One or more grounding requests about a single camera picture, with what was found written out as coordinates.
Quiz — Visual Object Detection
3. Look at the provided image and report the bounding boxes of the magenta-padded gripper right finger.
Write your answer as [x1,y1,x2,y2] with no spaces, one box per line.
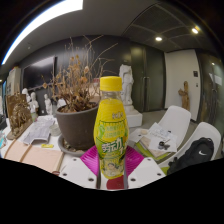
[123,145,166,190]

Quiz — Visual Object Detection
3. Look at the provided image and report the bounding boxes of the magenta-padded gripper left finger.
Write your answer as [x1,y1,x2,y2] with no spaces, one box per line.
[59,144,101,190]

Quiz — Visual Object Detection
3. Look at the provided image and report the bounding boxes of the yellow drink bottle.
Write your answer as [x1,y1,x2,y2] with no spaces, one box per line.
[93,75,130,180]

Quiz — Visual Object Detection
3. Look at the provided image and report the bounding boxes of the grey plant saucer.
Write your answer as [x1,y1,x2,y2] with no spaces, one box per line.
[57,134,88,158]

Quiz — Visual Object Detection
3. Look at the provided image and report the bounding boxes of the flat round red coaster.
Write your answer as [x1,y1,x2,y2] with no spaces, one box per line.
[106,175,125,191]

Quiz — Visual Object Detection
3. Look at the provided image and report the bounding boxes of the dry plant in dark pot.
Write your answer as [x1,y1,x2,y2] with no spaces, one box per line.
[41,34,119,152]

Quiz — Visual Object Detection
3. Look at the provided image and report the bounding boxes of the small white bowl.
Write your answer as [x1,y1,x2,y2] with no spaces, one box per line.
[48,123,63,137]

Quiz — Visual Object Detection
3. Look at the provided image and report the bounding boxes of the black backpack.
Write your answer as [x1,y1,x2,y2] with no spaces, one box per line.
[166,136,215,176]

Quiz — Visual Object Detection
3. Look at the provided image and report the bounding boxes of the printed paper sheet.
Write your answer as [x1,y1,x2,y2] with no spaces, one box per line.
[22,114,56,146]

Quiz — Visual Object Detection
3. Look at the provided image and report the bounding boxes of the white chair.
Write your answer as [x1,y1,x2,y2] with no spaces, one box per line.
[158,121,223,174]
[131,105,202,161]

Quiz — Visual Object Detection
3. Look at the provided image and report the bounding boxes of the small white figurine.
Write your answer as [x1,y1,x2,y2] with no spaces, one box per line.
[43,93,54,116]

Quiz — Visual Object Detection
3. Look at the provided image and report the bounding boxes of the brown carved wooden sculpture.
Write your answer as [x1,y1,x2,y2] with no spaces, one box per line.
[4,92,34,141]

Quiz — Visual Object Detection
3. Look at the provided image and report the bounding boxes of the white plaster bust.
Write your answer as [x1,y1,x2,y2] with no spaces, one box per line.
[29,91,40,114]

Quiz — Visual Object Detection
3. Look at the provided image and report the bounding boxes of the wooden figure sculpture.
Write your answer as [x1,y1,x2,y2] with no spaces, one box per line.
[177,80,191,112]

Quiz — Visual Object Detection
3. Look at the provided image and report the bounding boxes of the tall white plaster statue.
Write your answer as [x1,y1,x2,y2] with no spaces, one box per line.
[118,63,144,128]

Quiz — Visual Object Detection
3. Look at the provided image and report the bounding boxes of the white cabinet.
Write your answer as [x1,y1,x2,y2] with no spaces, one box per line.
[6,66,22,96]

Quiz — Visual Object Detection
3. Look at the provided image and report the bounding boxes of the long ceiling light strip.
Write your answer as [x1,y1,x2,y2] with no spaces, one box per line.
[1,0,84,66]

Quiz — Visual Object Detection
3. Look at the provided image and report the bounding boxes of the black wall screen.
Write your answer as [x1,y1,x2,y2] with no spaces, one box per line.
[22,55,56,91]

